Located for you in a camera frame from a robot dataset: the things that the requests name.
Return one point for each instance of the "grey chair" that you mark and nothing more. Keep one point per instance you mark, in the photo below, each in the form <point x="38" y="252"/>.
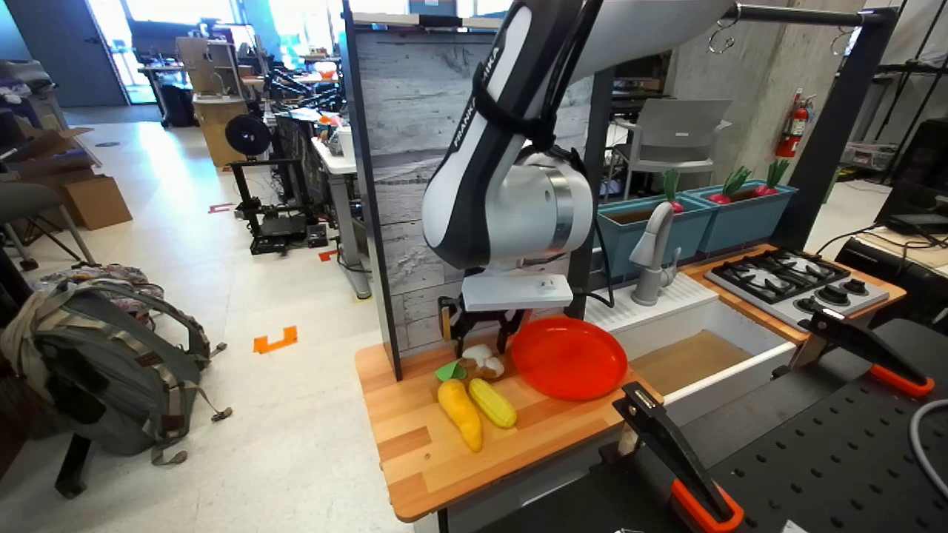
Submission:
<point x="678" y="133"/>

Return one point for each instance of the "black rod with hooks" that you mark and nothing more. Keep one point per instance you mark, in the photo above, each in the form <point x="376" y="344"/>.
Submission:
<point x="800" y="14"/>

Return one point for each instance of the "grey backpack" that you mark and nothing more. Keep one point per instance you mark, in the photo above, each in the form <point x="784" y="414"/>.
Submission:
<point x="104" y="370"/>

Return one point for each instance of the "yellow toy pepper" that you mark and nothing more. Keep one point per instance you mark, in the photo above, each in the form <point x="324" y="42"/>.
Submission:
<point x="461" y="414"/>

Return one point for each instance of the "black 3d printer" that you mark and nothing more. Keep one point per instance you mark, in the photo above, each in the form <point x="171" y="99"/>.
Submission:
<point x="270" y="200"/>

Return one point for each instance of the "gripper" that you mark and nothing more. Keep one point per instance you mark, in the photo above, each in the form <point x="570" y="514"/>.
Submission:
<point x="485" y="318"/>

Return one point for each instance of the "yellow toy corn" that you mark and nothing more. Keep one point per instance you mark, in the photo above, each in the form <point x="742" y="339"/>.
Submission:
<point x="492" y="403"/>

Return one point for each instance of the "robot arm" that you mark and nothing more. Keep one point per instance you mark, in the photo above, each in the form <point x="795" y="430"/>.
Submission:
<point x="518" y="207"/>

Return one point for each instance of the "black monitor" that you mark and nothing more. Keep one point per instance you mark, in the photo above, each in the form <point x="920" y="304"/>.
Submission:
<point x="918" y="178"/>

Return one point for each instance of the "black clamp with orange tips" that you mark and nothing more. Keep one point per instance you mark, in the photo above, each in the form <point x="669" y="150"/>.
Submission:
<point x="866" y="344"/>
<point x="670" y="444"/>

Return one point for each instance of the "white toy sink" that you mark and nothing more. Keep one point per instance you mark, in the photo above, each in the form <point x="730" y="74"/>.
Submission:
<point x="696" y="326"/>

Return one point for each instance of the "green toy piece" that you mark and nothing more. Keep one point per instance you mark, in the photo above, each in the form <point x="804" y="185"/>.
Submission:
<point x="449" y="371"/>

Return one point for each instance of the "stove burner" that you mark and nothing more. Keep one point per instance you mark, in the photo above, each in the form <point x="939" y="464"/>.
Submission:
<point x="755" y="280"/>
<point x="811" y="265"/>

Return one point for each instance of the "blue planter box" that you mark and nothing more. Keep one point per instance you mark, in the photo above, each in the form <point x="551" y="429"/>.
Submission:
<point x="629" y="229"/>
<point x="748" y="218"/>

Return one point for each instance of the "white desk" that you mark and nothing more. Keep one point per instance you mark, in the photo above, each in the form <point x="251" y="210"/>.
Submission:
<point x="341" y="185"/>

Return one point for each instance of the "toy kitchen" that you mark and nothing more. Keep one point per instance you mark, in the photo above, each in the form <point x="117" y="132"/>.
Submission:
<point x="415" y="148"/>

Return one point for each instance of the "red fire extinguisher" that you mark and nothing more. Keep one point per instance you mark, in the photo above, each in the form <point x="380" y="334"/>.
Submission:
<point x="796" y="126"/>

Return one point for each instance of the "orange plate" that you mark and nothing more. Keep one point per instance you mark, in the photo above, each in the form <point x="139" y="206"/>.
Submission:
<point x="569" y="359"/>

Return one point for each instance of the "office chair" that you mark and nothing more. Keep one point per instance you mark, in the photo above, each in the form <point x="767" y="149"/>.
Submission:
<point x="29" y="203"/>

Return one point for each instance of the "bear plush toy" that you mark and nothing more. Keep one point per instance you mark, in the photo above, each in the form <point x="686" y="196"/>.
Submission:
<point x="483" y="363"/>

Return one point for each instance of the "stove knob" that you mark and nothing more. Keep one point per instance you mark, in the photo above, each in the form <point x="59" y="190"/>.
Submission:
<point x="856" y="286"/>
<point x="834" y="295"/>
<point x="809" y="305"/>

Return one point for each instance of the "grey toy tap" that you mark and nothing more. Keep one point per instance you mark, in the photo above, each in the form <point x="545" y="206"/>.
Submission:
<point x="652" y="252"/>

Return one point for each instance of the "stack of cardboard boxes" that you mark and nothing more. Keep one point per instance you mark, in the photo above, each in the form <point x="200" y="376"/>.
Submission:
<point x="81" y="192"/>

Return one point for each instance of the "wooden cabinet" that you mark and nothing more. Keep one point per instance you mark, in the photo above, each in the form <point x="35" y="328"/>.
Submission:
<point x="215" y="111"/>

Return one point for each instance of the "toy radish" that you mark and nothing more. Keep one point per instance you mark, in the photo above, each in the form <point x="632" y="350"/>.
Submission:
<point x="770" y="181"/>
<point x="729" y="186"/>
<point x="672" y="194"/>

